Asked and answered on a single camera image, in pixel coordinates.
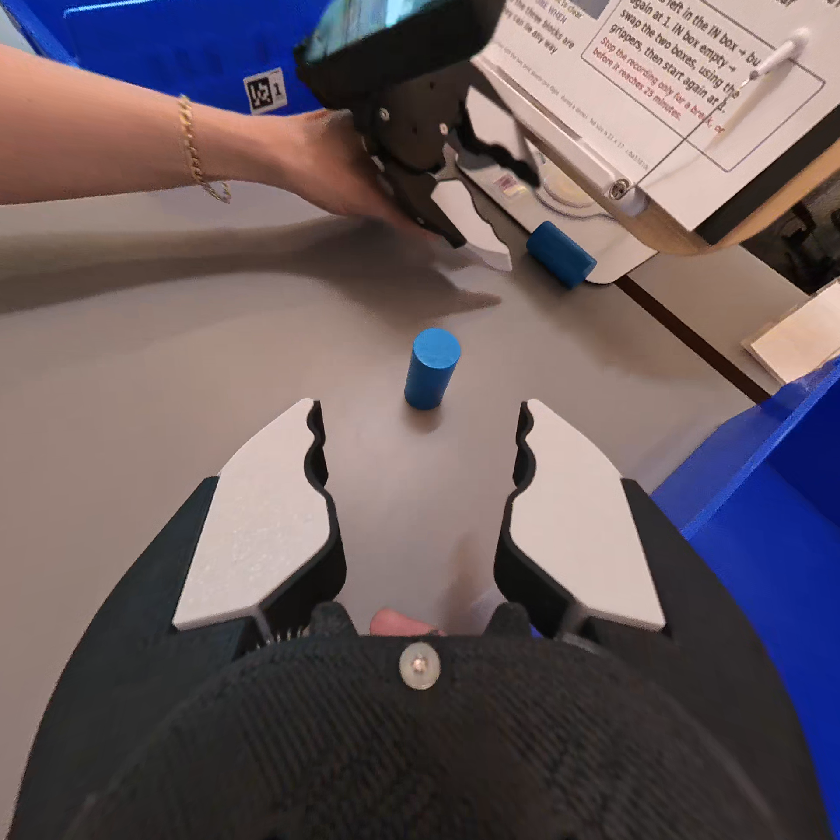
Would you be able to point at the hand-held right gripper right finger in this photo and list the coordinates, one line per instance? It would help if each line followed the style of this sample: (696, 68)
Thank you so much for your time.
(584, 531)

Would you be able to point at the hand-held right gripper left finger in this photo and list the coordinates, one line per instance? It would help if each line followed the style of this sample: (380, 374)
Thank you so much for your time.
(262, 525)

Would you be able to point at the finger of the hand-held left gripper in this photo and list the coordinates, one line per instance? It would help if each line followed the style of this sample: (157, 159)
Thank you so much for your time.
(472, 229)
(492, 121)

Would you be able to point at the blue wooden cylinder block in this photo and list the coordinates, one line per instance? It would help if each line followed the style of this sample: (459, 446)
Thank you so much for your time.
(561, 253)
(430, 371)

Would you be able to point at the person's left forearm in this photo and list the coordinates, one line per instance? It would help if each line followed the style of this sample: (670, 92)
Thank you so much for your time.
(98, 131)

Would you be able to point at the person's left hand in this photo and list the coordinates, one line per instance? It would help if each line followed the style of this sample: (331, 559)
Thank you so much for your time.
(334, 164)

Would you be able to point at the person's right hand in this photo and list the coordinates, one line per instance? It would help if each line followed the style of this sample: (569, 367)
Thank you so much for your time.
(394, 623)

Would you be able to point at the white stand base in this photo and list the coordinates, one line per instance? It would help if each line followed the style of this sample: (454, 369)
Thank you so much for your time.
(610, 253)

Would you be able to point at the printed instruction sheet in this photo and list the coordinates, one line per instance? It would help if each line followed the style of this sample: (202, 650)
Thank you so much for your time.
(656, 85)

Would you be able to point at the blue plastic bin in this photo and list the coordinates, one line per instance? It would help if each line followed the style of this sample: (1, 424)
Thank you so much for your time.
(164, 46)
(774, 525)

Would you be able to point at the wooden sheet stand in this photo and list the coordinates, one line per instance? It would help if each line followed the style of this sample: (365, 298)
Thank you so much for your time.
(754, 216)

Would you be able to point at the white paper pad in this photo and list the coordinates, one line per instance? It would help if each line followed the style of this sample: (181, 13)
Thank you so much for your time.
(797, 334)

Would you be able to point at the white tethered pen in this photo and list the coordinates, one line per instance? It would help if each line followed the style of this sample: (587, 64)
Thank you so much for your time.
(781, 56)

